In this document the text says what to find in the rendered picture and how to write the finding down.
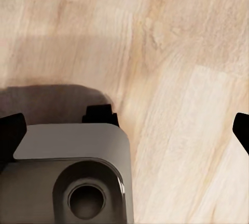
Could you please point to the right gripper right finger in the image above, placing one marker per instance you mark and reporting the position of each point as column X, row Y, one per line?
column 241, row 129

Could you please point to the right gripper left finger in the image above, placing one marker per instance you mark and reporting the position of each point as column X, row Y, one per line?
column 12, row 130

